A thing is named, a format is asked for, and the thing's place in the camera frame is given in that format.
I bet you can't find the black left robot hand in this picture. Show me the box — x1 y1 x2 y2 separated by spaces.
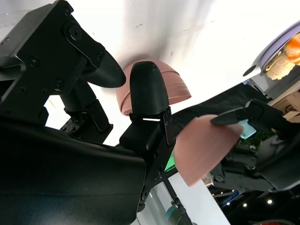
209 99 300 192

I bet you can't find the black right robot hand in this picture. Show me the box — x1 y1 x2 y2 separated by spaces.
0 0 176 225

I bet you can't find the pink plastic bowl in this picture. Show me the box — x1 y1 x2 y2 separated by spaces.
175 114 244 188
119 89 192 115
116 60 192 104

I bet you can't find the teal plastic object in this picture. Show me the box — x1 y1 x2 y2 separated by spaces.
239 119 257 141

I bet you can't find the beige cardboard box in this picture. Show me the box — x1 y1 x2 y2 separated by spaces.
268 90 300 120

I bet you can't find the cream food item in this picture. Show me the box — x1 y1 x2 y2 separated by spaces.
265 52 296 81

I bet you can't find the green cloth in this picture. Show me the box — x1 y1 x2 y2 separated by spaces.
164 150 177 172

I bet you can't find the black metal pole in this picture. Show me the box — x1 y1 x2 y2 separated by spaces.
160 172 188 225

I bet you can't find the orange food item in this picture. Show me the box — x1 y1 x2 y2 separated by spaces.
285 34 300 66

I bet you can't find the lilac round tray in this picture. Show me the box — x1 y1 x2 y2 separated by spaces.
252 20 300 76

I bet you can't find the black table cable grommet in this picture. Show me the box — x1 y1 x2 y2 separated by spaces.
242 65 257 77

